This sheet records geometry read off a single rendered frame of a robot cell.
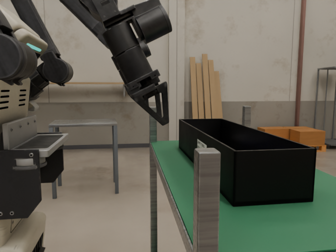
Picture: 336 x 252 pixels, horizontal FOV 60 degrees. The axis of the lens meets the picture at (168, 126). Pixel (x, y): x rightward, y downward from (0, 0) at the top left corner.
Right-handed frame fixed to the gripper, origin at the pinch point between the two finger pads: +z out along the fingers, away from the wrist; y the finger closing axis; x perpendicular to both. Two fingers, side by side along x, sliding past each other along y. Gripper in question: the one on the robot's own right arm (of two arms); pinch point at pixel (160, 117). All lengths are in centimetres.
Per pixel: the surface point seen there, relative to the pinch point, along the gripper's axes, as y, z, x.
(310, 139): 416, 229, -258
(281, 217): -13.3, 24.2, -10.4
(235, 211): -9.4, 21.0, -3.9
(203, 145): 14.6, 14.2, -8.0
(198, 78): 485, 43, -136
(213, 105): 465, 99, -135
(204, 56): 492, 12, -165
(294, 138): 433, 220, -240
